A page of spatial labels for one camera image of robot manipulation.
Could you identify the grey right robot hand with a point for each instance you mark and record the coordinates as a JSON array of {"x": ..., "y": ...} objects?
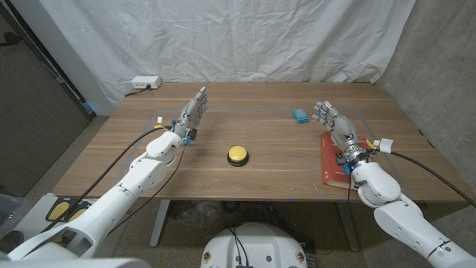
[{"x": 344, "y": 130}]

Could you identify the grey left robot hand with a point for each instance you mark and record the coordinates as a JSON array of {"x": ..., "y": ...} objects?
[{"x": 189, "y": 117}]

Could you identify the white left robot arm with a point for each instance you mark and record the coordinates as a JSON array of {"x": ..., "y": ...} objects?
[{"x": 145, "y": 175}]

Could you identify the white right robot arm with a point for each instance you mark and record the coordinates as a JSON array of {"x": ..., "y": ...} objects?
[{"x": 394, "y": 219}]

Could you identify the red notebook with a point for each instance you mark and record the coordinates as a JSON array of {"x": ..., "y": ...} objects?
[{"x": 329, "y": 164}]

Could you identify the yellow push button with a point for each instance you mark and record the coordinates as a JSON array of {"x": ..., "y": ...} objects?
[{"x": 238, "y": 153}]

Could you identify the small teal box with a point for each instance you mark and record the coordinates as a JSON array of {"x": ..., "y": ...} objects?
[{"x": 300, "y": 116}]

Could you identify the white power strip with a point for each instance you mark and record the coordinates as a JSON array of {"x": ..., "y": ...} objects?
[{"x": 145, "y": 82}]

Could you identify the white backdrop sheet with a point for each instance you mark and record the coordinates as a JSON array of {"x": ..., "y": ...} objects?
[{"x": 238, "y": 37}]

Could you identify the grey table leg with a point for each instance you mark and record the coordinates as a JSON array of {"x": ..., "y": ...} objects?
[
  {"x": 349, "y": 231},
  {"x": 159, "y": 227}
]

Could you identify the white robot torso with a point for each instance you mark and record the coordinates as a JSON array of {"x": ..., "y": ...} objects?
[{"x": 256, "y": 245}]

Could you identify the yellow foot pedal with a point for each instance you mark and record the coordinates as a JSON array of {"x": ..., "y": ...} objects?
[
  {"x": 58, "y": 210},
  {"x": 77, "y": 214}
]

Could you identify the white floor board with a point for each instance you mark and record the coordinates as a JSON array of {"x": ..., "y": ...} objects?
[{"x": 35, "y": 214}]

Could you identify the clear plastic bin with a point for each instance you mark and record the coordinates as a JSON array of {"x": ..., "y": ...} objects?
[{"x": 9, "y": 212}]

